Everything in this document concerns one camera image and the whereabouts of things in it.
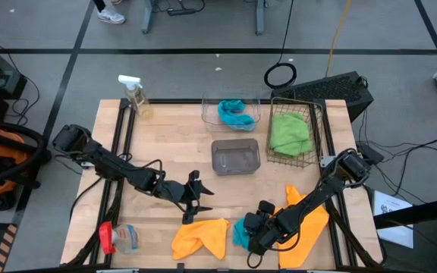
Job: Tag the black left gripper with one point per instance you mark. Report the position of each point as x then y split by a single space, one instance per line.
175 191

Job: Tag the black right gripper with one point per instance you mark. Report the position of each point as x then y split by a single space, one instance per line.
262 235

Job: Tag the teal microfiber towel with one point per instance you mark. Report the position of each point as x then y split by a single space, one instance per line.
237 120
238 233

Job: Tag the orange microfiber towel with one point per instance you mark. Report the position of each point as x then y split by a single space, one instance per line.
309 235
199 239

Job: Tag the green microfiber towel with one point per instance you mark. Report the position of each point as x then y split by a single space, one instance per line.
290 132

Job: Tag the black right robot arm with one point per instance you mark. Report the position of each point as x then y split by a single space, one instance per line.
317 193

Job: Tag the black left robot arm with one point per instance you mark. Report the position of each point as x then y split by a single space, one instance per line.
108 165

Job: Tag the smoked grey plastic bin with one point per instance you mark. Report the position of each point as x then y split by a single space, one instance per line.
235 157

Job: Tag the red-capped plastic bottle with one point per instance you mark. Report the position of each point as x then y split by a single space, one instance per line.
127 239

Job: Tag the clear plastic bin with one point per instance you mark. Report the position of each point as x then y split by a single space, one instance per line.
209 113

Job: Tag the spray bottle with yellow liquid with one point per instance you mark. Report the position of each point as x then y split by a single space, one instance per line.
137 95

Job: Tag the white paper sheet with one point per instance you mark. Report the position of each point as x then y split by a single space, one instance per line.
393 216

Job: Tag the black power adapter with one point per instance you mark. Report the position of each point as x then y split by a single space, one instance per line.
370 153

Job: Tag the black metal stand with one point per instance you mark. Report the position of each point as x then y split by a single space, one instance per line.
419 212

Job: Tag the black computer case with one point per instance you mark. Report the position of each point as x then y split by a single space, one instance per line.
328 89

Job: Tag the grey desk leg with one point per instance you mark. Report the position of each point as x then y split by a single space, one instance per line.
259 17
148 17

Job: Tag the black power strip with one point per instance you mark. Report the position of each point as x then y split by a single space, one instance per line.
182 11

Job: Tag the orange black vacuum cleaner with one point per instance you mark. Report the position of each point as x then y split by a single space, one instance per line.
2 151

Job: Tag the person's shoe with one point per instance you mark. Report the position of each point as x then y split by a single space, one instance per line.
110 16

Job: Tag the person's leg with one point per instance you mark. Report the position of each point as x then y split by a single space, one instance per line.
99 4

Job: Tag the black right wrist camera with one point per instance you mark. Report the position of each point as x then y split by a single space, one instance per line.
267 207

